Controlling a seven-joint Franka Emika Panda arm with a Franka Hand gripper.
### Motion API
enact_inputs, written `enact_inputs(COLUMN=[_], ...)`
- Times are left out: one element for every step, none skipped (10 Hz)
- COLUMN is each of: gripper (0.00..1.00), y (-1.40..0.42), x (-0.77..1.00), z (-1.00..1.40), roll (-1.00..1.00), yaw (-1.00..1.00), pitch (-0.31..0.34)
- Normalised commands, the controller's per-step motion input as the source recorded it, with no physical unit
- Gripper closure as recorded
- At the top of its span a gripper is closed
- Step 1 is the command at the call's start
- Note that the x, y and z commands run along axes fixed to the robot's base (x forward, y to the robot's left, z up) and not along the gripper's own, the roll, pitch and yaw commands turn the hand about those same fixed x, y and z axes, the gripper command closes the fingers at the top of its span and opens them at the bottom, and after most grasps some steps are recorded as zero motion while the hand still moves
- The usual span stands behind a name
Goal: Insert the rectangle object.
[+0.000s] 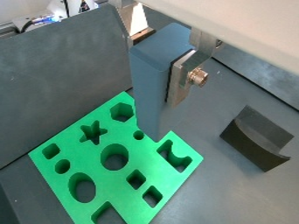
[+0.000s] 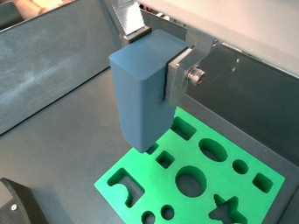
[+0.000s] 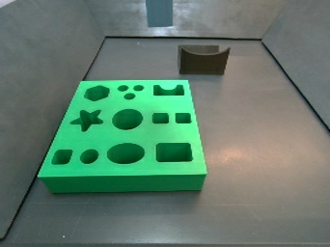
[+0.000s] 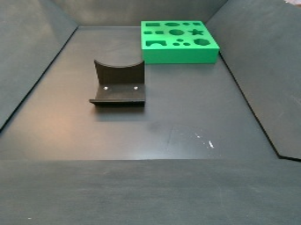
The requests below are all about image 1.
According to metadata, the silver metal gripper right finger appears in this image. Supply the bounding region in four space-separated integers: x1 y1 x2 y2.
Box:
166 28 222 108

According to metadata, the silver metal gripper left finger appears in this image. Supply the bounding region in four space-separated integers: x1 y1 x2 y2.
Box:
118 3 155 47

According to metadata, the blue-grey rectangular block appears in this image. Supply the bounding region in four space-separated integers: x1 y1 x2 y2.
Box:
128 23 192 142

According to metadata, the dark grey upright panel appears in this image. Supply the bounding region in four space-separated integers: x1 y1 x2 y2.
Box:
0 4 131 169

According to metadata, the dark grey concave block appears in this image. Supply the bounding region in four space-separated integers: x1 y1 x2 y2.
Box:
219 106 295 172

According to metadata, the green shape sorter board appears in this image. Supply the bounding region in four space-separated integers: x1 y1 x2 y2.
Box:
29 92 203 224

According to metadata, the black cable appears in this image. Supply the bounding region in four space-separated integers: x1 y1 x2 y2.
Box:
19 18 40 33

